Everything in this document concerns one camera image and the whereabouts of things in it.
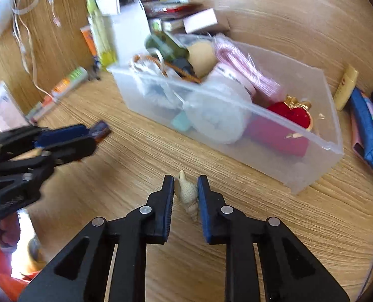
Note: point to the teal small block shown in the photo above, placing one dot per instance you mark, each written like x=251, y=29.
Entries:
x=181, y=123

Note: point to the white cardboard box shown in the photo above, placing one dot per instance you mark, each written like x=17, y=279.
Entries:
x=206, y=21

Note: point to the yellow green tube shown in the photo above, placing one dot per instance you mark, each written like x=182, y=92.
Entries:
x=105, y=52

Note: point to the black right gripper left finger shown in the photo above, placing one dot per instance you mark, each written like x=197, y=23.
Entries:
x=107, y=259

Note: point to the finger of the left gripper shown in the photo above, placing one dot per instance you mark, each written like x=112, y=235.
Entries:
x=18, y=141
x=21, y=180

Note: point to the small dark card item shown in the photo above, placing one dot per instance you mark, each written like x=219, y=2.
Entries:
x=99, y=131

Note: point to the magenta box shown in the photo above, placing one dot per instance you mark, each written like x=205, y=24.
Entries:
x=277, y=137

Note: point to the clear plastic storage bin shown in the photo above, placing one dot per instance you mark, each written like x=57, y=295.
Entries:
x=156, y=92

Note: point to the yellow cream tube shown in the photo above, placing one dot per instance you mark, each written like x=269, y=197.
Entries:
x=345, y=87

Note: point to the orange tube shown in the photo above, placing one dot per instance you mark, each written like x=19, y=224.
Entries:
x=87, y=34

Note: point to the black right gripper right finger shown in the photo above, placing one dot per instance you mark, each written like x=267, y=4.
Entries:
x=263, y=258

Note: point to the red gold-trimmed case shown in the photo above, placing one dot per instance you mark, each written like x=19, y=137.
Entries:
x=294, y=110

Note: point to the beige makeup sponge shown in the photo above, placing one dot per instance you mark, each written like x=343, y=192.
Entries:
x=202, y=58

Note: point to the white paper bag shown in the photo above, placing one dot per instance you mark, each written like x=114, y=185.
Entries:
x=127, y=27

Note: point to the dark green bottle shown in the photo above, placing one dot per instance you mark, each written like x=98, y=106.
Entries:
x=171, y=50

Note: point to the red dark booklet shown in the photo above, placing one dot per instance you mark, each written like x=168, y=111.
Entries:
x=171, y=11

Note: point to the beige spiral seashell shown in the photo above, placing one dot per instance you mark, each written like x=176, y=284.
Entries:
x=187, y=194

